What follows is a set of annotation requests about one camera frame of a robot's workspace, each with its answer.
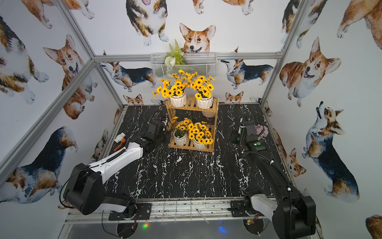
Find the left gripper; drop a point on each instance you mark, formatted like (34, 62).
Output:
(162, 127)

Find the sunflower pot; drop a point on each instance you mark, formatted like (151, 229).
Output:
(201, 136)
(175, 91)
(204, 87)
(181, 132)

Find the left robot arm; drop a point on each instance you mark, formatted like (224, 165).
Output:
(84, 189)

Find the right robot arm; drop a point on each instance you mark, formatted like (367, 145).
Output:
(293, 215)

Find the pink flower small pot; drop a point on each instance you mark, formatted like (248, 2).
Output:
(261, 131)

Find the white orange spray bottle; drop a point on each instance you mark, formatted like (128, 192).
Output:
(121, 140)

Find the wooden two-tier shelf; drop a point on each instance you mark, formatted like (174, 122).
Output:
(191, 106)

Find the beige pot green plant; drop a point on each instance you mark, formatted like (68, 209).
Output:
(209, 114)

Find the green fern plant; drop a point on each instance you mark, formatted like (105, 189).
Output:
(175, 56)

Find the white wire basket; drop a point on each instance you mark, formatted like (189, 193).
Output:
(202, 63)

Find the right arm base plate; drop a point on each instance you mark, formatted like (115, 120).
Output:
(238, 208)

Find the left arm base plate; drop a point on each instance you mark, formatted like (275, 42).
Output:
(140, 211)

